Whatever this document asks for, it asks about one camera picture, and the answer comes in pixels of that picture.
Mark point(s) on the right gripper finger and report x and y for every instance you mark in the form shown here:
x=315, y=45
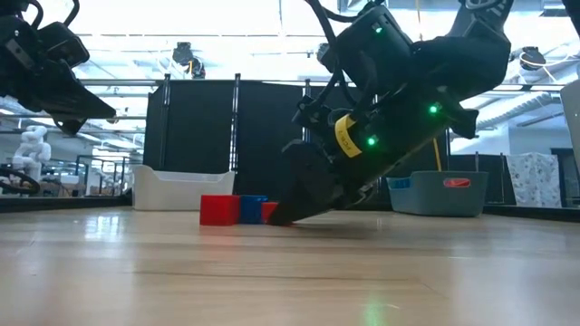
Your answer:
x=312, y=185

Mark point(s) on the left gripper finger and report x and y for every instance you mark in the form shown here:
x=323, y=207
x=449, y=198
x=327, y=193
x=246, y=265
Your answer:
x=68, y=95

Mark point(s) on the small blue block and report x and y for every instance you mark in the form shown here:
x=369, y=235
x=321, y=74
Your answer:
x=253, y=209

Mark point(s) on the teal plastic bin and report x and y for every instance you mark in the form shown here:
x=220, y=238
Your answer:
x=435, y=204

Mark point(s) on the black ceiling device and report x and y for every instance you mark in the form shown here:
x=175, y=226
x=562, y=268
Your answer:
x=183, y=53
x=531, y=58

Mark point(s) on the black partition screen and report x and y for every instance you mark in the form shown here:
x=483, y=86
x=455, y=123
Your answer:
x=199, y=136

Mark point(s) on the patterned white panel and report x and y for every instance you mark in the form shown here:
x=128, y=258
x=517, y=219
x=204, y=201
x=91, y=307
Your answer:
x=534, y=181

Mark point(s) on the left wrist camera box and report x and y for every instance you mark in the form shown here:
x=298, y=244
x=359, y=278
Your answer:
x=63, y=45

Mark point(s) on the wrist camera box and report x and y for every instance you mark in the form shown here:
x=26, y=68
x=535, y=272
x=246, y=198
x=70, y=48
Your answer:
x=63, y=45
x=376, y=50

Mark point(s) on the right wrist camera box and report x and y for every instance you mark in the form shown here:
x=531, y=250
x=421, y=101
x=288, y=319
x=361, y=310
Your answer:
x=376, y=50

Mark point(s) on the black table frame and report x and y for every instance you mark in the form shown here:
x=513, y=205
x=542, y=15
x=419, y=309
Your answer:
x=54, y=204

